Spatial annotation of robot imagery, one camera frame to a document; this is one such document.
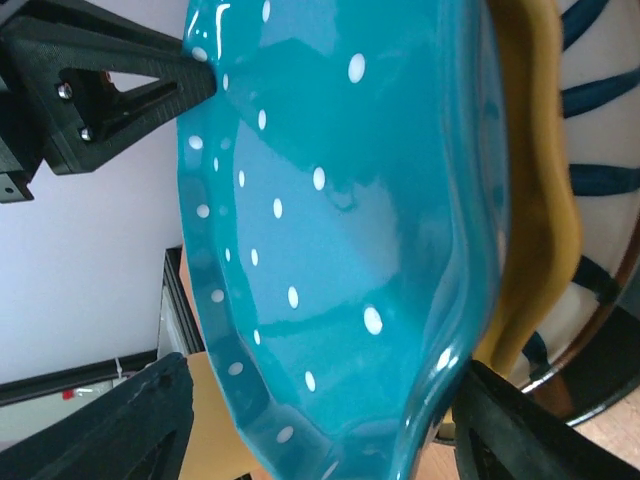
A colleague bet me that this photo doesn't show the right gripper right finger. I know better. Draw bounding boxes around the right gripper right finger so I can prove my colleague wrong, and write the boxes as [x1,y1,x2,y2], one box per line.
[453,361,639,479]

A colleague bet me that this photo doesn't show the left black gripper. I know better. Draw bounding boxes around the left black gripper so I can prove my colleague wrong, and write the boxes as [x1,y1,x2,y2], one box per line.
[1,1,217,204]

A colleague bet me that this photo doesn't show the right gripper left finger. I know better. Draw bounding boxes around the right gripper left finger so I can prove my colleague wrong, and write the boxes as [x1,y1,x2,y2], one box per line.
[1,353,194,479]

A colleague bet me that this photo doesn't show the teal polka dot plate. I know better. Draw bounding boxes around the teal polka dot plate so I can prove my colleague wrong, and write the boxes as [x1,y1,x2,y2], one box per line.
[176,0,510,480]

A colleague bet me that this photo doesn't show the black rimmed striped plate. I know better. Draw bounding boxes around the black rimmed striped plate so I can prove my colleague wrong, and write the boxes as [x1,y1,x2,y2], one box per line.
[511,1,639,425]

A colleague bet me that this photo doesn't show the yellow plate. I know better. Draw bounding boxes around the yellow plate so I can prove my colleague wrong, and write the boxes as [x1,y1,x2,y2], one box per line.
[177,0,584,480]

